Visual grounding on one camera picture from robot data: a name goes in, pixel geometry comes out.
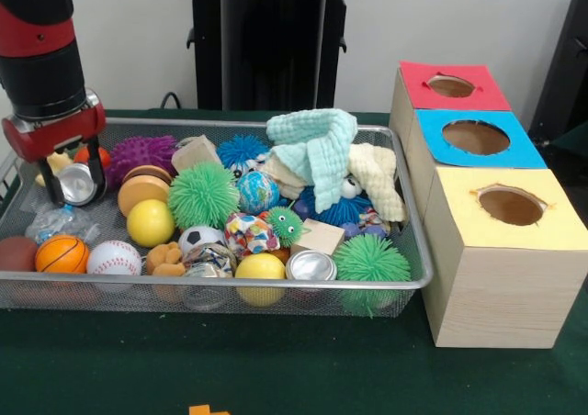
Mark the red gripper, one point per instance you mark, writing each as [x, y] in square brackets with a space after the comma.
[55, 135]

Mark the black can with silver top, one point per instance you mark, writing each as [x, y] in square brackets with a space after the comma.
[78, 184]

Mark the clear plastic packet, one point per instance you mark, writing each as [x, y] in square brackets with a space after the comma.
[60, 222]

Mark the purple spiky toy with eyes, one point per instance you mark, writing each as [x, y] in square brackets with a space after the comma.
[138, 153]

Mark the green spiky ball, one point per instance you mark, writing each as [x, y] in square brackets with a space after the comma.
[372, 261]
[203, 195]

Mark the mint green cloth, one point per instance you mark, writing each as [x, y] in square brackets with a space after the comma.
[317, 149]

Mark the cream muslin cloth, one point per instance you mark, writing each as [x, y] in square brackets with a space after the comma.
[377, 176]

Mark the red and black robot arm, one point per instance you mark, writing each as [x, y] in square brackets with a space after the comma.
[37, 39]

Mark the clear mesh bin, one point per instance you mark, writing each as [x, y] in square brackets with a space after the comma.
[386, 144]

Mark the wooden box with three holes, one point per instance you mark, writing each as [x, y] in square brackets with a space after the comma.
[496, 286]

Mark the small orange basketball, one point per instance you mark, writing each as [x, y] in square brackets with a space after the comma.
[62, 253]

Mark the yellow smiley ball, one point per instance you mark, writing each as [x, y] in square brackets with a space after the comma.
[151, 222]

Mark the white baseball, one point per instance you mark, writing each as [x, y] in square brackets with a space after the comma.
[115, 257]

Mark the dark green tablecloth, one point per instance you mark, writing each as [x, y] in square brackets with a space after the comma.
[276, 369]

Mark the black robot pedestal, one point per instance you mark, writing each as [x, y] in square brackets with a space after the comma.
[276, 48]

